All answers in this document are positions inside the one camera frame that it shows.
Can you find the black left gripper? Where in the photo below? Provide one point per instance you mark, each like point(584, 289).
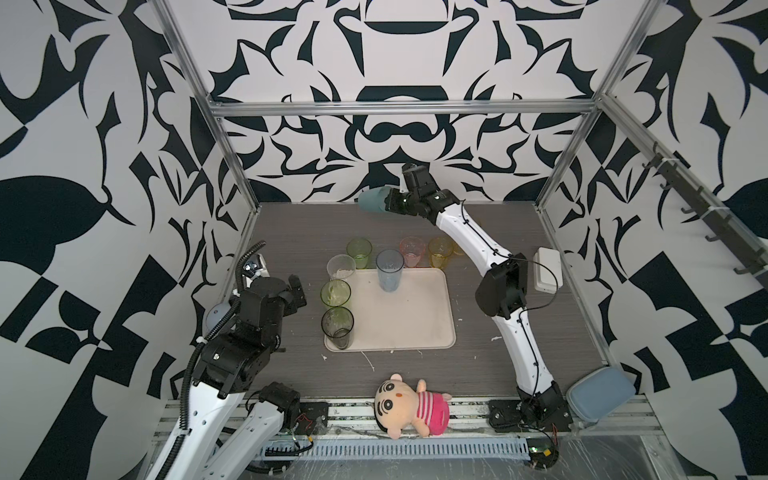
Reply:
point(299, 298)

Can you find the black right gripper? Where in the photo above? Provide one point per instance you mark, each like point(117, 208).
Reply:
point(391, 200)

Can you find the teal plastic cup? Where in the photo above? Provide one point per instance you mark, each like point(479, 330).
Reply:
point(375, 200)

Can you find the pink plastic cup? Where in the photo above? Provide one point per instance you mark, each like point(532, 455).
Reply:
point(412, 249)

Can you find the tall blue plastic cup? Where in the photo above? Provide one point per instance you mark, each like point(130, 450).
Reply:
point(389, 264)

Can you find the tall green plastic cup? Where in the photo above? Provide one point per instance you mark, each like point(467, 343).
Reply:
point(335, 293)

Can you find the dark grey plastic cup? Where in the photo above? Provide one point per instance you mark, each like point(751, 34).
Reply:
point(337, 325)

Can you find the short green plastic cup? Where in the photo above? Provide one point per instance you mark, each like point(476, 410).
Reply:
point(360, 249)

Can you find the clear plastic cup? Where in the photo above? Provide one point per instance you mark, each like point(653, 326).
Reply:
point(341, 267)

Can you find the beige plastic tray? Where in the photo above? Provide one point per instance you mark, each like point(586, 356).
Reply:
point(417, 316)

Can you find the tall yellow plastic cup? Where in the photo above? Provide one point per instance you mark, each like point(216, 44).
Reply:
point(457, 250)

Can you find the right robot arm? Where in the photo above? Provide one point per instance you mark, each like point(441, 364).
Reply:
point(501, 293)

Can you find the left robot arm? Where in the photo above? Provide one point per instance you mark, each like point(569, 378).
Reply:
point(217, 379)

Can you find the short yellow plastic cup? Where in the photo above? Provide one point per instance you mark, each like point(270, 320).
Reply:
point(440, 251)

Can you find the cartoon boy plush doll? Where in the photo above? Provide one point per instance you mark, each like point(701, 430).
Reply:
point(397, 406)

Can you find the light blue zip pouch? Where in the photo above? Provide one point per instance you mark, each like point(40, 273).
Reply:
point(598, 394)

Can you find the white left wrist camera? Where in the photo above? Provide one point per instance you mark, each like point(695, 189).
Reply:
point(255, 266)

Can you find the white wall box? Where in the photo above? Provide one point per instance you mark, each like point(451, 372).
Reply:
point(547, 270)

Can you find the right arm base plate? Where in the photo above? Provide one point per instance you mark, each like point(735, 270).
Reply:
point(510, 414)

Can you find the white slotted cable duct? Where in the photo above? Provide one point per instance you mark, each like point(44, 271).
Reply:
point(409, 449)

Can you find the wall hook rail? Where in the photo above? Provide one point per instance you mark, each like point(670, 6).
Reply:
point(701, 204)

